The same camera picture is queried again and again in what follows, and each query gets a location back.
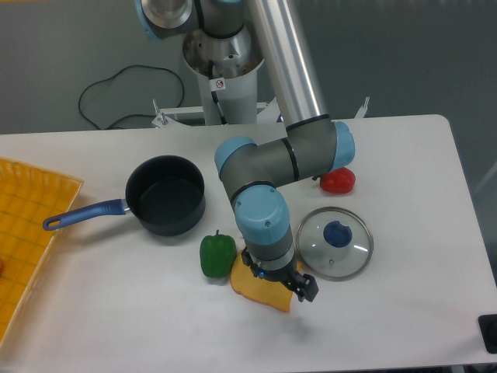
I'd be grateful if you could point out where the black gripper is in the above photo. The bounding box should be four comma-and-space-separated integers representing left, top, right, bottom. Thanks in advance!
241, 248, 319, 302

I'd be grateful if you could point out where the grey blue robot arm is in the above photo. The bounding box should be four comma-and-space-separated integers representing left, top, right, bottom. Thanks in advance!
135, 1, 355, 301

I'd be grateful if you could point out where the green bell pepper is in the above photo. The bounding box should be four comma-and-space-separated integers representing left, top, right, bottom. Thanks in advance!
200, 230, 237, 278

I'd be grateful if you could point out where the glass pot lid blue knob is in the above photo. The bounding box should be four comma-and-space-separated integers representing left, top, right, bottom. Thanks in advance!
295, 207, 374, 281

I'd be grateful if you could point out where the red bell pepper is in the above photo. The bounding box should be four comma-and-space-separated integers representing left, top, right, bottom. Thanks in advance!
311, 167, 356, 194

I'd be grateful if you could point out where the black device at table edge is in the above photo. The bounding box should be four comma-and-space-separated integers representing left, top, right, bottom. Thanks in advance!
478, 314, 497, 354

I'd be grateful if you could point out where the yellow woven tray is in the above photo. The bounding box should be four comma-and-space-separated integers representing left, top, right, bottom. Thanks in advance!
1, 158, 84, 341

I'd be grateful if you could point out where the black saucepan blue handle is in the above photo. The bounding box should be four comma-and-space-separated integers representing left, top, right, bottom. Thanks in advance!
43, 155, 206, 237

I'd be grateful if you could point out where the white metal mounting bracket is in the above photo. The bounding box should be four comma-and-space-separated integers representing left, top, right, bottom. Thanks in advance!
151, 96, 370, 128

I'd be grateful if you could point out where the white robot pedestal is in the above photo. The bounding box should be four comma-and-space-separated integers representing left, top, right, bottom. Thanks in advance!
182, 19, 268, 126

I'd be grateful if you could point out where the black cable on floor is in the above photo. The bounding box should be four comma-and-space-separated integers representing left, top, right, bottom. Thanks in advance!
78, 64, 185, 131

